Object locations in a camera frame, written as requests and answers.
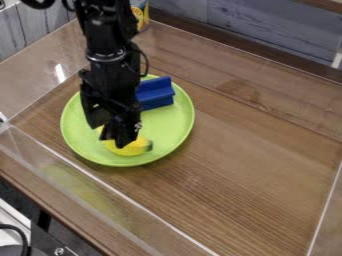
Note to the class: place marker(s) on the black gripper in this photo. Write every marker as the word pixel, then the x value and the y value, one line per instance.
pixel 108 97

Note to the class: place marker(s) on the yellow toy banana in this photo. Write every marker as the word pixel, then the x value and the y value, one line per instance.
pixel 137 147

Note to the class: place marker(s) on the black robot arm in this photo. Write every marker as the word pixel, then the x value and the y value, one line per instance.
pixel 108 25

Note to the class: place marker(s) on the green round plate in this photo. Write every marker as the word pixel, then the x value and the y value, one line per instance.
pixel 167 126

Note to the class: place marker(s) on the blue plastic block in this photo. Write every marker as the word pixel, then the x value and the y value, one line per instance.
pixel 155 93

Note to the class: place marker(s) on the yellow printed can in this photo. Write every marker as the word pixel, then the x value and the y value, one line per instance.
pixel 140 10

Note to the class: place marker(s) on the clear acrylic tray wall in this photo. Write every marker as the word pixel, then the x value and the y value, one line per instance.
pixel 113 223

